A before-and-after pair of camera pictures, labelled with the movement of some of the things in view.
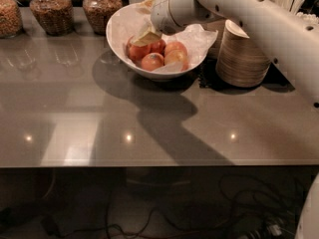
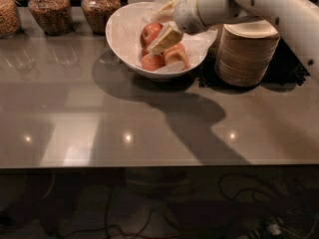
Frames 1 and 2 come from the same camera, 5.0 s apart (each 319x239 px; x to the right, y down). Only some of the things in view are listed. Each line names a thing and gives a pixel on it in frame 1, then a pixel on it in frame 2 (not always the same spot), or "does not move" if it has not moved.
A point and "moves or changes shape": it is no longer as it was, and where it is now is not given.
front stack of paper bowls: (239, 62) does not move
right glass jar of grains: (99, 5) does not move
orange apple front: (152, 62) does not move
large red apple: (137, 51) moves or changes shape
